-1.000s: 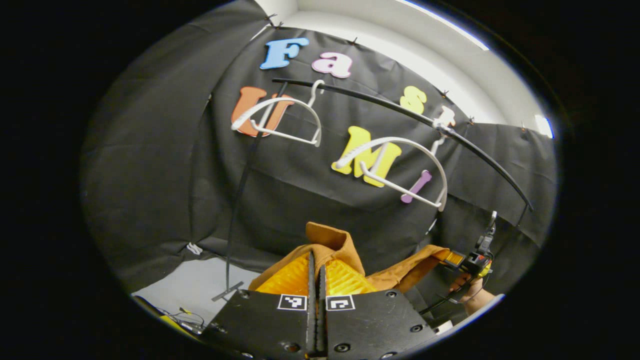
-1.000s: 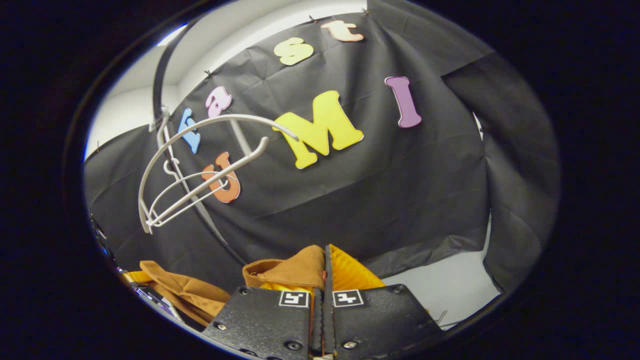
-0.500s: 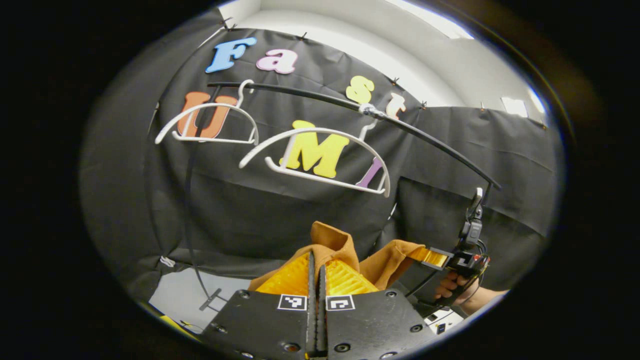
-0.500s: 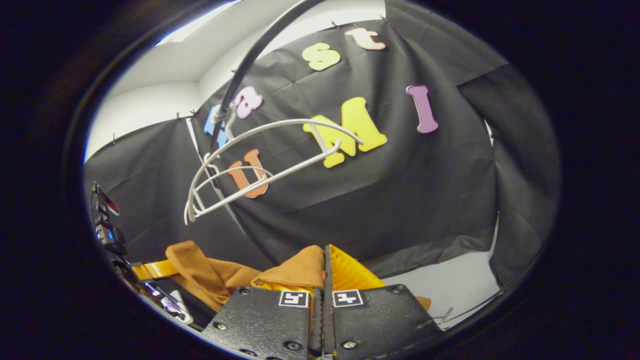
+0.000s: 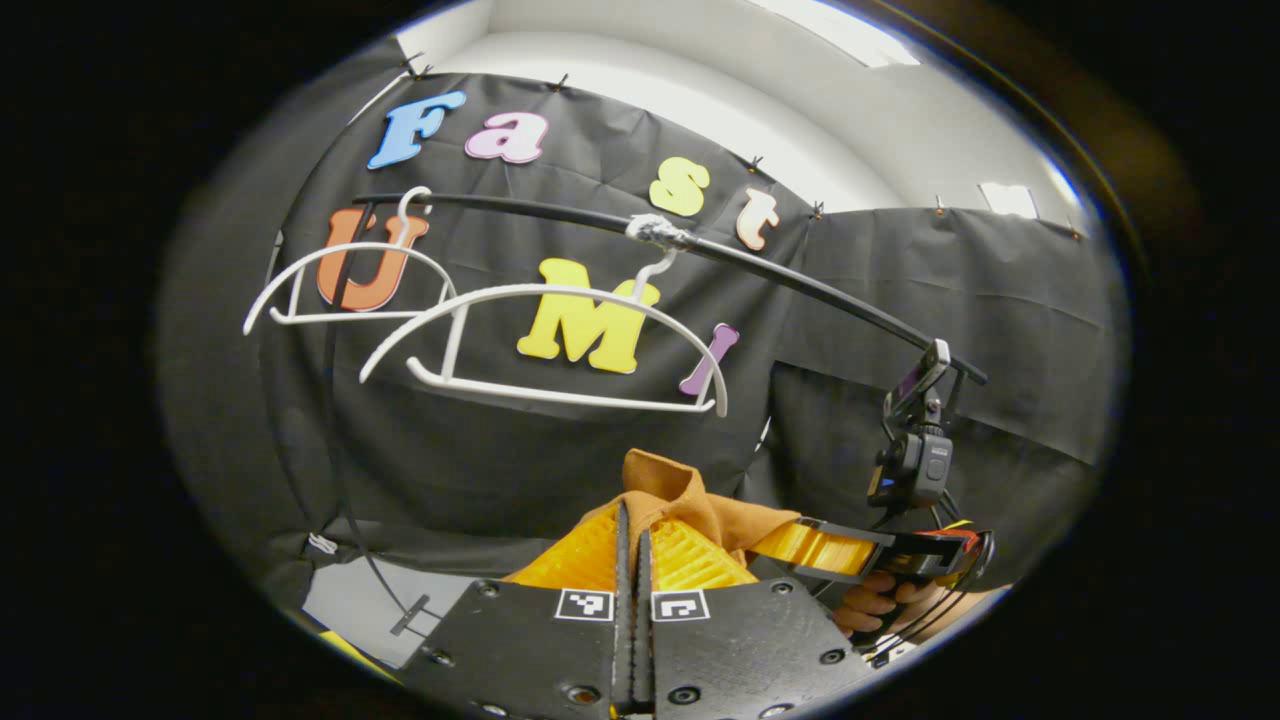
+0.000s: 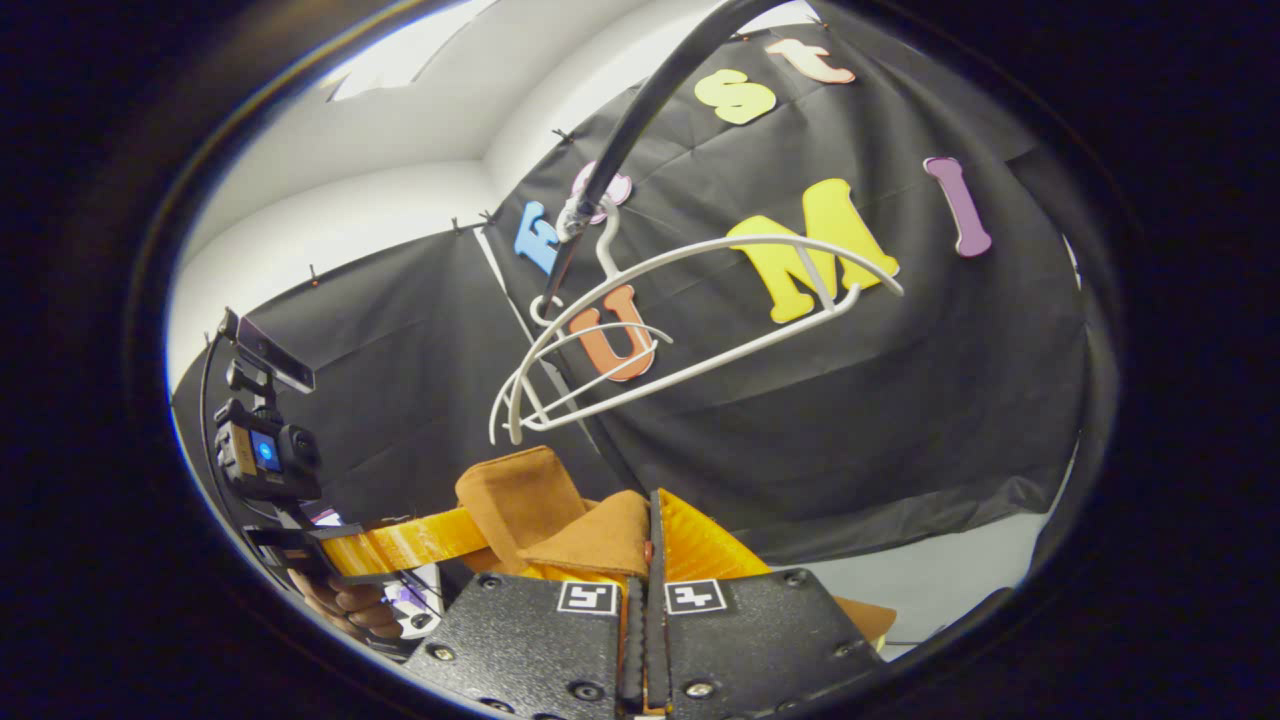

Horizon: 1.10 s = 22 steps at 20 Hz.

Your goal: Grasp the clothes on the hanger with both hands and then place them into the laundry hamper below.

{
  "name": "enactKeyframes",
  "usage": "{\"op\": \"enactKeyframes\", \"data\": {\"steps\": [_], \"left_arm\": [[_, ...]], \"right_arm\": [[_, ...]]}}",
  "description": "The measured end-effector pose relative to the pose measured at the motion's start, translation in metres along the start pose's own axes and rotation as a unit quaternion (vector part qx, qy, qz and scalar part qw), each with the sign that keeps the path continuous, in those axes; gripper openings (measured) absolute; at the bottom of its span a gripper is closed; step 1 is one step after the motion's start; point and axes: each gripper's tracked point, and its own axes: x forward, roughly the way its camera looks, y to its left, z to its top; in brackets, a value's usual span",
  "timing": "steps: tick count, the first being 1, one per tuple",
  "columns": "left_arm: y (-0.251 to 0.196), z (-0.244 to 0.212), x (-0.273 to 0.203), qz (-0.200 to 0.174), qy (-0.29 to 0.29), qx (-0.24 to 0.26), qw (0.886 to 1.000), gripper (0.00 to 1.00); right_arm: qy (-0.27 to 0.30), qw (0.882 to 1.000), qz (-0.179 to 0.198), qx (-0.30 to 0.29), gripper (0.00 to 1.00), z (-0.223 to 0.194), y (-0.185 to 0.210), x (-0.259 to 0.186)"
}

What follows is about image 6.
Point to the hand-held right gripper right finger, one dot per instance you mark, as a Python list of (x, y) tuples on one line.
[(659, 600)]

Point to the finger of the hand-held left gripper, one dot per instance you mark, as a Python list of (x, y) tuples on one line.
[(410, 545)]

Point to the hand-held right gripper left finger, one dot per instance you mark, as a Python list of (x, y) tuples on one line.
[(530, 650)]

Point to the brown collared shirt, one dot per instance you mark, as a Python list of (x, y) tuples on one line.
[(530, 500)]

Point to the small white clothes hanger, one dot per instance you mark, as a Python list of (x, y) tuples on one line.
[(600, 380)]

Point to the large white clothes hanger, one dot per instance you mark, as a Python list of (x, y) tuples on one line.
[(700, 365)]

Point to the black clothes rack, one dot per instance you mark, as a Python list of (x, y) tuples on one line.
[(650, 100)]

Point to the black backdrop cloth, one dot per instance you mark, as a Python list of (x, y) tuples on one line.
[(850, 420)]

